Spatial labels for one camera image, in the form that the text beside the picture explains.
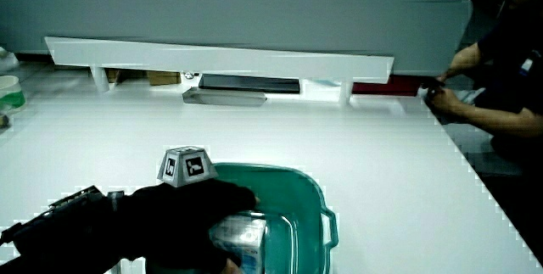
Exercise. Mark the person's right hand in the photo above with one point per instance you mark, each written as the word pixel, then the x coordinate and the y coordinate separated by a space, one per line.
pixel 169 219

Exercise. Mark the white milk carton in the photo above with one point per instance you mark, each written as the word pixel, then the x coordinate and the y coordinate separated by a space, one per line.
pixel 242 238

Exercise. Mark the teal plastic basin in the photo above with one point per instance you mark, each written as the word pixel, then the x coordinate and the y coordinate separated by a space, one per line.
pixel 292 206

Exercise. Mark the brown cardboard box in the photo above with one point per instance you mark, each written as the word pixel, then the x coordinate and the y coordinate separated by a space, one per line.
pixel 163 78

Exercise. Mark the black flat keyboard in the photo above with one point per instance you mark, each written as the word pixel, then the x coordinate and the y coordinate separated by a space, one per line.
pixel 250 83

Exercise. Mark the white desk shelf riser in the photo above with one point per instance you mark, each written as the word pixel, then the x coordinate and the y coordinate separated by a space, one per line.
pixel 220 59

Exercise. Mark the white and green cup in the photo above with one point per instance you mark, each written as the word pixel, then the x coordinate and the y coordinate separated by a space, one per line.
pixel 9 93

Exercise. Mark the grey partition panel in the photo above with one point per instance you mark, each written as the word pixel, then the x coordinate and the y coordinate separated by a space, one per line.
pixel 237 17

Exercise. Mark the red box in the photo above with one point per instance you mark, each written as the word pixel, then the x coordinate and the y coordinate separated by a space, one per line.
pixel 386 86

